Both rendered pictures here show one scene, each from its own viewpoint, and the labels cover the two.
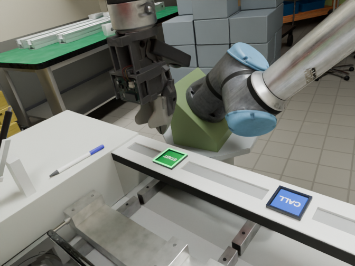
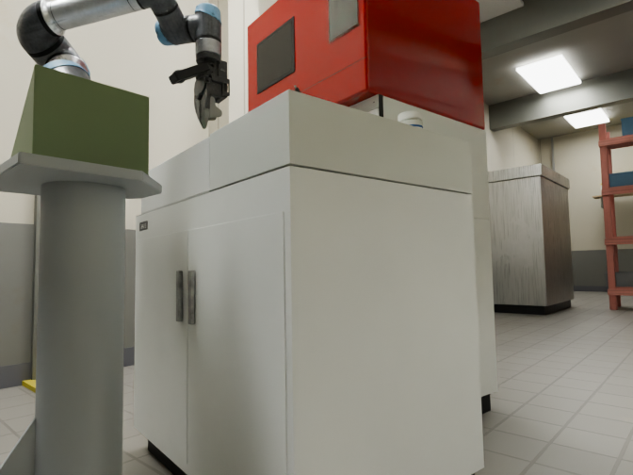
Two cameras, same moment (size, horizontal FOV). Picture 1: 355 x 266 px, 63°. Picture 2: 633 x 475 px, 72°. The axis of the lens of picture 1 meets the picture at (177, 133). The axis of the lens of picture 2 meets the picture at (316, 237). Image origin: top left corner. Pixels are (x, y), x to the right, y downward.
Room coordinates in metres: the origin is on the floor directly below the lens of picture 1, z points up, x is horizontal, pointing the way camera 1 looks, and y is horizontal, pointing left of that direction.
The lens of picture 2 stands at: (1.71, 0.50, 0.62)
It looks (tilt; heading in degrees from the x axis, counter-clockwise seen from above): 4 degrees up; 187
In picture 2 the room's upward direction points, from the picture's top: 1 degrees counter-clockwise
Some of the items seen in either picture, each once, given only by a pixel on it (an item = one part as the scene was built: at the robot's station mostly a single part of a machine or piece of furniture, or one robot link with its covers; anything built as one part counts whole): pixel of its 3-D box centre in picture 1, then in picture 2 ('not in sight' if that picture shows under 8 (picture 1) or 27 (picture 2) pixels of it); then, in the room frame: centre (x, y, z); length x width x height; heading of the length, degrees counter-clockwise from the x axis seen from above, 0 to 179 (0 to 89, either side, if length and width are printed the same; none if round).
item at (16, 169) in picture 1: (6, 171); not in sight; (0.47, 0.33, 1.03); 0.06 x 0.04 x 0.13; 136
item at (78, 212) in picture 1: (84, 207); not in sight; (0.49, 0.23, 0.89); 0.08 x 0.03 x 0.03; 136
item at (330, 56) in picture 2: not in sight; (360, 75); (-0.30, 0.47, 1.52); 0.81 x 0.75 x 0.60; 46
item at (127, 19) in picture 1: (134, 15); (207, 52); (0.51, 0.04, 1.26); 0.08 x 0.08 x 0.05
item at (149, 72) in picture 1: (140, 64); (211, 78); (0.50, 0.05, 1.18); 0.09 x 0.08 x 0.12; 136
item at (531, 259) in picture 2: not in sight; (515, 242); (-4.75, 2.54, 0.92); 1.43 x 1.12 x 1.85; 145
